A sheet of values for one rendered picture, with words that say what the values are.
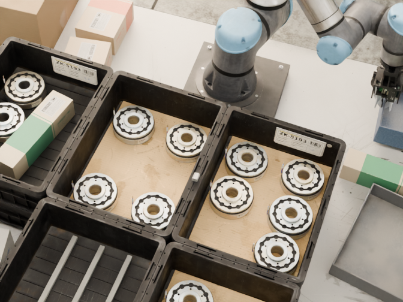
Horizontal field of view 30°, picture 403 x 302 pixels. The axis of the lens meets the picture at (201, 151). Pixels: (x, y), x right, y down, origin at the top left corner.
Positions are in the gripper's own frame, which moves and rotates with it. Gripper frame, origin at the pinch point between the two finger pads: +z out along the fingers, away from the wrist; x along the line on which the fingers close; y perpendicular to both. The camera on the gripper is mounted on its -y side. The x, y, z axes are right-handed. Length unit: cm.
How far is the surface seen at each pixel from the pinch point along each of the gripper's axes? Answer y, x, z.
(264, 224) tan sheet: 51, -20, -8
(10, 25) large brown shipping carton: 15, -103, -15
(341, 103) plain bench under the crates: -1.5, -11.4, 6.3
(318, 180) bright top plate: 36.9, -10.5, -9.6
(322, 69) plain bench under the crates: -12.5, -19.3, 5.6
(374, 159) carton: 18.9, 1.1, 1.3
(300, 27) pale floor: -97, -42, 74
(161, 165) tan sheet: 44, -48, -10
